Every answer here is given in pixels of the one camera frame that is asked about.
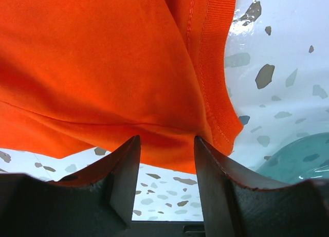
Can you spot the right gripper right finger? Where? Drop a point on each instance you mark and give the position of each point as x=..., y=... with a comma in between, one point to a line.
x=237, y=201

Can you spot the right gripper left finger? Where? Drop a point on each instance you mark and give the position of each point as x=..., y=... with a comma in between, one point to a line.
x=95, y=201

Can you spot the orange t shirt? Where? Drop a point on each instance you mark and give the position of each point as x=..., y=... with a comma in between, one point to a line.
x=78, y=74

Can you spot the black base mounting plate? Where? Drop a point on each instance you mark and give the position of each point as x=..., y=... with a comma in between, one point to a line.
x=166, y=229

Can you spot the clear blue plastic bin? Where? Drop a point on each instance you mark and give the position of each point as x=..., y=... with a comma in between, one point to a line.
x=305, y=158

